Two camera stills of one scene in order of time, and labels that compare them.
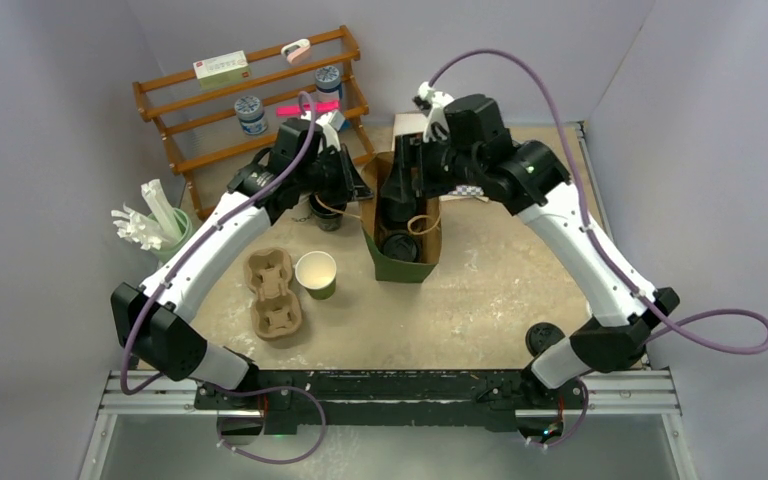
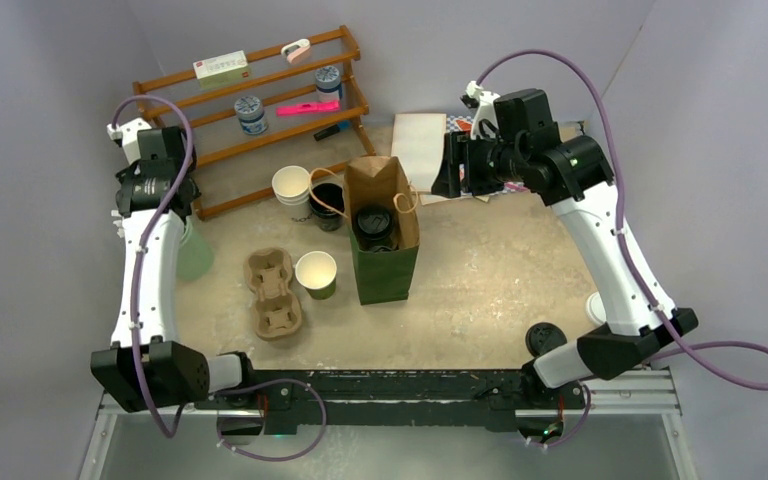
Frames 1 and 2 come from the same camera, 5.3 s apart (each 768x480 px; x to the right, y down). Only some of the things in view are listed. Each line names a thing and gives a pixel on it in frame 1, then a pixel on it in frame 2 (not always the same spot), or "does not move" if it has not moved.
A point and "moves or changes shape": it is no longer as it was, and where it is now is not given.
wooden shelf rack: [208, 112] does not move
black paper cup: [327, 218] does not move
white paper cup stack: [316, 272] does not move
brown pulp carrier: [276, 307] does not move
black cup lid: [396, 211] to [373, 223]
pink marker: [317, 107] does not move
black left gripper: [359, 190] to [129, 173]
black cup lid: [541, 335] does not move
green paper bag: [404, 252] moves or changes shape
